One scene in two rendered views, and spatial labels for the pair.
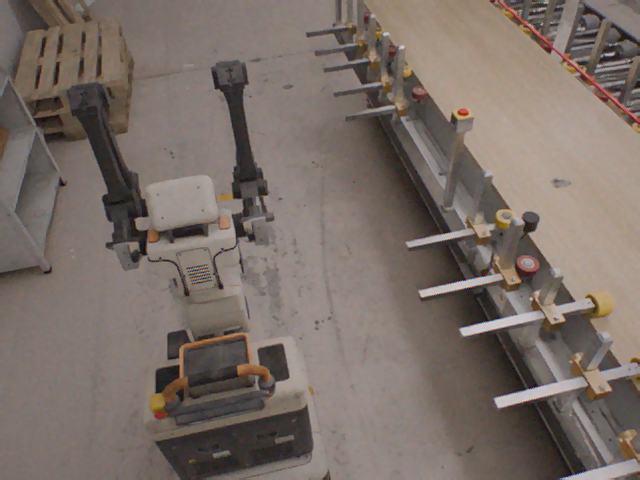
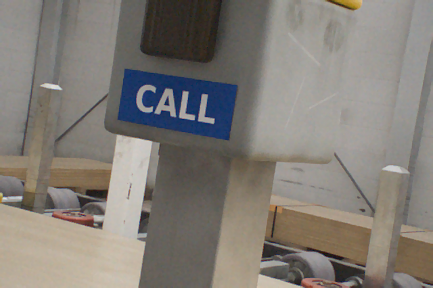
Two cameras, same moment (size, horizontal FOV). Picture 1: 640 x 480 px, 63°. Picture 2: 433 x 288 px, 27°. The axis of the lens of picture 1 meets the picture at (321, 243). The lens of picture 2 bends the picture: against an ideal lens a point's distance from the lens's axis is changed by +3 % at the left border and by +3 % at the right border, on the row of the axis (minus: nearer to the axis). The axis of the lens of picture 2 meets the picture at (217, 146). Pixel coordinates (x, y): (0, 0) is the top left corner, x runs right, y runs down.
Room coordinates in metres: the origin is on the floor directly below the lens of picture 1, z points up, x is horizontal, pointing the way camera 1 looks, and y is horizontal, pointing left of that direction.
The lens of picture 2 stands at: (1.52, -0.34, 1.17)
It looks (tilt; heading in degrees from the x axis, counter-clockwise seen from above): 3 degrees down; 313
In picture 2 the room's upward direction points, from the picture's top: 9 degrees clockwise
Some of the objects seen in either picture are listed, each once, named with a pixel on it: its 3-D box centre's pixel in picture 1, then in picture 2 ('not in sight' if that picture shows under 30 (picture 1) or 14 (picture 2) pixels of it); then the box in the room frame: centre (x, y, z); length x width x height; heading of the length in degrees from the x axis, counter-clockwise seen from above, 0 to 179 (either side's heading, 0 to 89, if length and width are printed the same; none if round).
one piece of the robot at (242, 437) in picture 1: (232, 399); not in sight; (0.94, 0.38, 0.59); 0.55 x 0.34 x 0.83; 99
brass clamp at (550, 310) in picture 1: (546, 310); not in sight; (0.99, -0.73, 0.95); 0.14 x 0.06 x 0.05; 10
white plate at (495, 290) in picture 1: (488, 280); not in sight; (1.28, -0.66, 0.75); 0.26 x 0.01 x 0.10; 10
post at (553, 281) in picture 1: (538, 315); not in sight; (1.01, -0.73, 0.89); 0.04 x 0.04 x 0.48; 10
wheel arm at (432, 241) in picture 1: (457, 236); not in sight; (1.45, -0.56, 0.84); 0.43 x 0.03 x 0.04; 100
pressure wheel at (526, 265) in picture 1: (524, 272); not in sight; (1.23, -0.76, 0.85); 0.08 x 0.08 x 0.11
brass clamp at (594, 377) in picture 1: (588, 376); not in sight; (0.74, -0.77, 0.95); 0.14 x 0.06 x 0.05; 10
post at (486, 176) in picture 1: (477, 217); not in sight; (1.50, -0.64, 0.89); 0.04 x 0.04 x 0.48; 10
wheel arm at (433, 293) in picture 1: (474, 284); not in sight; (1.19, -0.56, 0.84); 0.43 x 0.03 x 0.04; 100
